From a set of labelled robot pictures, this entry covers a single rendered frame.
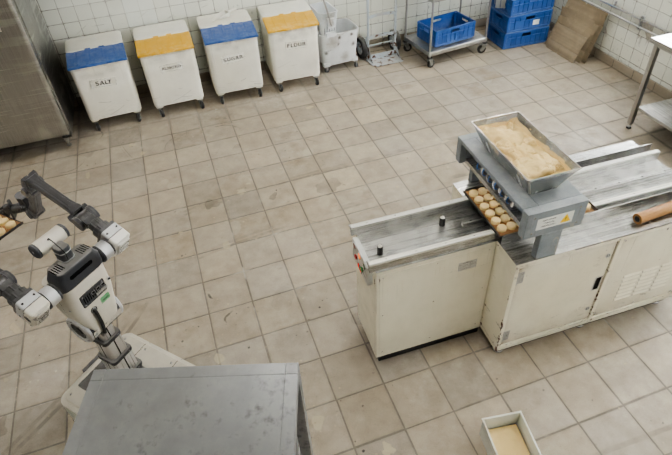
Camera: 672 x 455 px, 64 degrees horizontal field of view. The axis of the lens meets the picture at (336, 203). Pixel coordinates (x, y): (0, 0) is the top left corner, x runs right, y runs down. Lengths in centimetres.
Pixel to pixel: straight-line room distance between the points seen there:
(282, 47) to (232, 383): 486
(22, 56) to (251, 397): 455
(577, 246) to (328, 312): 162
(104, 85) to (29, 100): 68
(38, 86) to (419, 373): 407
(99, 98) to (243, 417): 490
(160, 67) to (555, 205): 412
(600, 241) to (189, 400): 240
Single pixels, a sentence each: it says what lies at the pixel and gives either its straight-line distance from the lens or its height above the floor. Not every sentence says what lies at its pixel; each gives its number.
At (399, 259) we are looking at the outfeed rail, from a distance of 280.
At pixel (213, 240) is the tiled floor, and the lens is 433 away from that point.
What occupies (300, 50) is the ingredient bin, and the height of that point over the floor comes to 45.
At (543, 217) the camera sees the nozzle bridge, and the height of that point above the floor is 114.
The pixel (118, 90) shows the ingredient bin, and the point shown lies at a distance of 586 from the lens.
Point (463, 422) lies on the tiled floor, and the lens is 332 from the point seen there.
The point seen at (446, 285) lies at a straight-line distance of 310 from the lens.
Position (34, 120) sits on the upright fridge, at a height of 40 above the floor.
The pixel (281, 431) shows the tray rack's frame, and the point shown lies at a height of 182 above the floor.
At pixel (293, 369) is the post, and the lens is 130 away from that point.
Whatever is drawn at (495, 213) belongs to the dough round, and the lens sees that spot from 308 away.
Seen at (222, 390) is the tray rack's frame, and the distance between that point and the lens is 131.
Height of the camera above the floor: 291
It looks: 40 degrees down
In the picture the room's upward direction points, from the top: 4 degrees counter-clockwise
